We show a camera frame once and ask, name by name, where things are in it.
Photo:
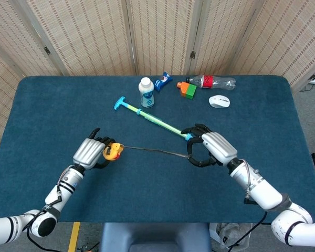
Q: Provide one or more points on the blue snack packet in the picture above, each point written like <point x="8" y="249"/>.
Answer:
<point x="162" y="81"/>

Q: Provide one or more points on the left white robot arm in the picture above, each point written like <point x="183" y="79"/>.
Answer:
<point x="63" y="186"/>

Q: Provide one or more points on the white drink bottle blue label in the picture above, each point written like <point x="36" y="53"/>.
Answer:
<point x="147" y="94"/>

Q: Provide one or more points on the orange green toy block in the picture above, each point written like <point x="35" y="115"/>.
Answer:
<point x="189" y="90"/>

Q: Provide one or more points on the teal green water squirt pump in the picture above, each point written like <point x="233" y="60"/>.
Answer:
<point x="147" y="116"/>

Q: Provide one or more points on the blue table cloth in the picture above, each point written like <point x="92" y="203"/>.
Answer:
<point x="157" y="189"/>

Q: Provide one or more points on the clear cola bottle red label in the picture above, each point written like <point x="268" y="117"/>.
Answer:
<point x="215" y="82"/>

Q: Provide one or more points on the yellow tape measure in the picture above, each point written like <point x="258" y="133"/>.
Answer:
<point x="113" y="151"/>

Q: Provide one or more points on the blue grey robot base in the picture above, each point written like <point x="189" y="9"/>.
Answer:
<point x="155" y="236"/>

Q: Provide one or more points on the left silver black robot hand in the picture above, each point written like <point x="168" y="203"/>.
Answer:
<point x="88" y="153"/>

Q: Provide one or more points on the woven bamboo folding screen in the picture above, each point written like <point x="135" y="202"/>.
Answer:
<point x="94" y="34"/>

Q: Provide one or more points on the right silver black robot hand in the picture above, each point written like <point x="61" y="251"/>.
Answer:
<point x="219" y="149"/>

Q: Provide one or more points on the clear plastic bag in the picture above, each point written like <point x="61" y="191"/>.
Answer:
<point x="231" y="233"/>

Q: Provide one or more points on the white computer mouse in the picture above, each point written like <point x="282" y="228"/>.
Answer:
<point x="219" y="101"/>

